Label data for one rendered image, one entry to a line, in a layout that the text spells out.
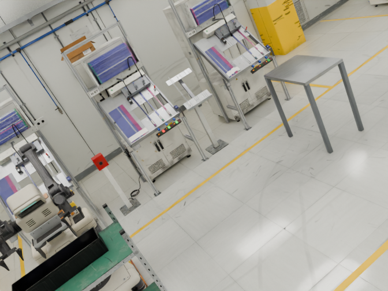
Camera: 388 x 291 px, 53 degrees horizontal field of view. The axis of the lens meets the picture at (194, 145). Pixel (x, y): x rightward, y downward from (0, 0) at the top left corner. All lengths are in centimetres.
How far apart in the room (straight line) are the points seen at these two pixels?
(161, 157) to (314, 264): 259
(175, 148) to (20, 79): 250
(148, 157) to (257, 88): 178
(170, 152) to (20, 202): 253
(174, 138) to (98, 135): 178
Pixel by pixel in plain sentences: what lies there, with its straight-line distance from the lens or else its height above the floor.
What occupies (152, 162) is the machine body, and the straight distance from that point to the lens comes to 491.
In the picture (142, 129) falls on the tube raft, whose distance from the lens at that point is 449.
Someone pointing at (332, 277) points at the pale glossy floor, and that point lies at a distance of 293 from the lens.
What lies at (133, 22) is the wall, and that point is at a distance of 639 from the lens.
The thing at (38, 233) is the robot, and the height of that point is 106.
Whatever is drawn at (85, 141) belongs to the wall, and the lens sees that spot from 634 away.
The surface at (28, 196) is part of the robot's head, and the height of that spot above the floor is 134.
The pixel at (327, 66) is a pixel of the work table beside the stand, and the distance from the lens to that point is 382.
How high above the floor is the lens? 221
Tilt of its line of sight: 24 degrees down
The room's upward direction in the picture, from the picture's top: 28 degrees counter-clockwise
